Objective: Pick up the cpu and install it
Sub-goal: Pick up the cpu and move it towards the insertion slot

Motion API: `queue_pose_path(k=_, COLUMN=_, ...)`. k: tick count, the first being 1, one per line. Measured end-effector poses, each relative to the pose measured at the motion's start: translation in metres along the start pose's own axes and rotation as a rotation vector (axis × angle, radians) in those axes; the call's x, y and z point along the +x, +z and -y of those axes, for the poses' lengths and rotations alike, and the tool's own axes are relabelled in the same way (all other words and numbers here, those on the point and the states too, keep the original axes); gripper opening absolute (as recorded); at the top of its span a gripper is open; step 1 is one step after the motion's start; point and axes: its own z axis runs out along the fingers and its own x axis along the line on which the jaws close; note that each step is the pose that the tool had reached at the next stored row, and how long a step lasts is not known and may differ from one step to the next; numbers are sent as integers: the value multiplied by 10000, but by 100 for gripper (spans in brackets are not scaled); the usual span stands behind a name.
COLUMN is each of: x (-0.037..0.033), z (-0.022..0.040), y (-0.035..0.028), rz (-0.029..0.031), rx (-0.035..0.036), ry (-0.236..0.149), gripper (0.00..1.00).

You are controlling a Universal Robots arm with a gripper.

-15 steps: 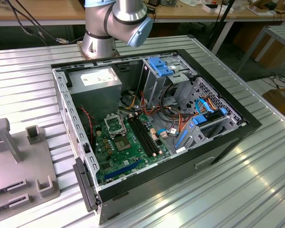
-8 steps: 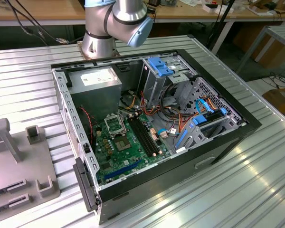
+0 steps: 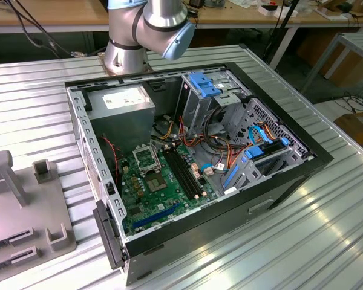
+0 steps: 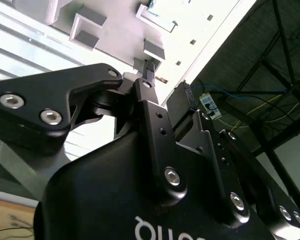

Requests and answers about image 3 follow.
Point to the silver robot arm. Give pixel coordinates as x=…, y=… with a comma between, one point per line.
x=163, y=15

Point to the CPU socket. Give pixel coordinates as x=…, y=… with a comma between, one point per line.
x=155, y=182

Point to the black RAM slot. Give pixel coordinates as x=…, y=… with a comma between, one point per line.
x=178, y=172
x=187, y=172
x=182, y=172
x=192, y=172

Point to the tall grey disk bay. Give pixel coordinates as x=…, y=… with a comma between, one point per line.
x=196, y=111

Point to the green motherboard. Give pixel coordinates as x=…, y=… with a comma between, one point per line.
x=166, y=199

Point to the blue bay latch strip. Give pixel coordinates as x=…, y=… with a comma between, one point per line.
x=231, y=177

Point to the grey power supply unit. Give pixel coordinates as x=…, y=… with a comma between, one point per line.
x=121, y=127

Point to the empty blue disk carrier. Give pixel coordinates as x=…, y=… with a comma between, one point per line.
x=199, y=80

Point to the low grey disk bay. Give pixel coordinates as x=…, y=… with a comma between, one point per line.
x=245, y=178

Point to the white power supply label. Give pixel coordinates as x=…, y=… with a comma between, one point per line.
x=124, y=101

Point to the hard disk in blue carrier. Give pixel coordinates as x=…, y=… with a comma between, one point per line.
x=254, y=153

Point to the black case fan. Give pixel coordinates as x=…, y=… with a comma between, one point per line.
x=109, y=160

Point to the blue expansion slot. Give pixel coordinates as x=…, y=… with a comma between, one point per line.
x=157, y=216

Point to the black PC case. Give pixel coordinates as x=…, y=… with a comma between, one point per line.
x=199, y=235

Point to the white flat box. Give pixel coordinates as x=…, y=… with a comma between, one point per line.
x=278, y=12

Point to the black stand pole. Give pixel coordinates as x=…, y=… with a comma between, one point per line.
x=290, y=15

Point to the small cardboard box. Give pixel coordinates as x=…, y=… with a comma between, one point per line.
x=357, y=133

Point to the long wooden desk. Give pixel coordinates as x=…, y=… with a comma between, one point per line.
x=63, y=13

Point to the grey parts rack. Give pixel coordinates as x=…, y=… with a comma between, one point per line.
x=18, y=217

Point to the large cardboard box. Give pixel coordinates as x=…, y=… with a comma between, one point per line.
x=348, y=63

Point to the metal frame table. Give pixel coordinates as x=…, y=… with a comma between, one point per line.
x=358, y=37

